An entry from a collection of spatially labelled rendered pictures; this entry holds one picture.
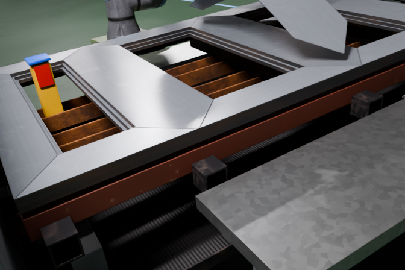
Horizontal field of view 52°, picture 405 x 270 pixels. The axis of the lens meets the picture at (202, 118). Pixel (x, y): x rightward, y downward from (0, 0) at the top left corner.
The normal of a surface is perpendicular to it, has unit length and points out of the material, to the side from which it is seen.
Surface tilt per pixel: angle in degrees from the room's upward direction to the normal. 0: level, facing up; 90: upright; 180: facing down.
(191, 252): 0
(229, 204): 0
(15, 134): 0
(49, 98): 90
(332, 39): 30
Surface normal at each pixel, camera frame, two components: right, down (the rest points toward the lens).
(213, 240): -0.11, -0.88
